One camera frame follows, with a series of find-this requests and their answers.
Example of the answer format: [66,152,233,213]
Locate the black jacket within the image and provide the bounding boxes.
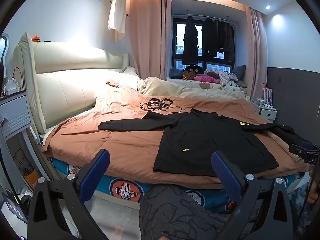
[98,108,282,177]

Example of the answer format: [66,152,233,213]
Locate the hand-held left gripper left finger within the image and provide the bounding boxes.
[27,149,110,240]

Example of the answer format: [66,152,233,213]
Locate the person's right hand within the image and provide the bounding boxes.
[307,170,320,204]

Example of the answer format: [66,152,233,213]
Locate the person's right leg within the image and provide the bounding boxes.
[287,181,313,233]

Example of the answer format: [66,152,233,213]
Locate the brown plush toy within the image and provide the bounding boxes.
[181,64,203,80]

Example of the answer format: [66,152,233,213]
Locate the grey nightstand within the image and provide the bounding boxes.
[0,91,50,180]

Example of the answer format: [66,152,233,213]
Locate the wide pink curtain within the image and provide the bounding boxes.
[126,0,173,80]

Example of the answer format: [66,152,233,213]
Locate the pink plush toy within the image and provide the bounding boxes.
[194,75,220,84]

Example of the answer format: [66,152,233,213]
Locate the black cloth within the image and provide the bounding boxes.
[269,124,304,145]

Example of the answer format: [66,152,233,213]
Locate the black hanging coat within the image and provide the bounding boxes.
[182,16,199,65]

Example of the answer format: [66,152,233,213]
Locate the striped gift bag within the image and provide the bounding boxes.
[262,82,273,105]

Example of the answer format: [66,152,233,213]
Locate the cream fleece blanket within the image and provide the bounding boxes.
[269,132,304,163]

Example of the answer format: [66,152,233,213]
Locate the small white cabinet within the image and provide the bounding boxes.
[252,100,278,120]

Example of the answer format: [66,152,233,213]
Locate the orange-brown blanket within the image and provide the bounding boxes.
[41,80,308,189]

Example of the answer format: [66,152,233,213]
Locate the white charger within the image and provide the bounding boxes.
[2,75,20,95]

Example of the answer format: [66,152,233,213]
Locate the white pillow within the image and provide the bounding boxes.
[121,66,140,90]

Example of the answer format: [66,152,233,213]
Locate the white hanging shirt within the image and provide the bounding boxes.
[107,0,127,40]

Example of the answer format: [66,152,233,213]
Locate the person's leg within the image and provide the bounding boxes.
[139,184,235,240]
[287,181,313,233]

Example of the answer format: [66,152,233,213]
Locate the black tangled cables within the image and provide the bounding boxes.
[139,97,183,113]

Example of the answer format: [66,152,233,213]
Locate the narrow pink curtain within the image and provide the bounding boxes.
[246,6,268,103]

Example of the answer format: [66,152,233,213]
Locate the person's left leg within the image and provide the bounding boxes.
[139,184,235,240]

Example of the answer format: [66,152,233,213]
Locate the pile of patterned clothes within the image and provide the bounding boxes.
[205,70,247,88]

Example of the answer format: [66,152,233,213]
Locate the blue printed bedsheet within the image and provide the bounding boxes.
[49,156,298,214]

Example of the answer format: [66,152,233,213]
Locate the dark hanging clothes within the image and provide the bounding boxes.
[201,16,236,61]

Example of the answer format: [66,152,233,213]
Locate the cream padded headboard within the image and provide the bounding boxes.
[12,32,130,134]

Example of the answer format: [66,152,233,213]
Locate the cream duvet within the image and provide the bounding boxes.
[137,76,250,102]

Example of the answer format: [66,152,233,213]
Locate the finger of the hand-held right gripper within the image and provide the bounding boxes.
[290,141,314,155]

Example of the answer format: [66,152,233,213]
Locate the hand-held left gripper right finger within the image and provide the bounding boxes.
[211,151,294,240]

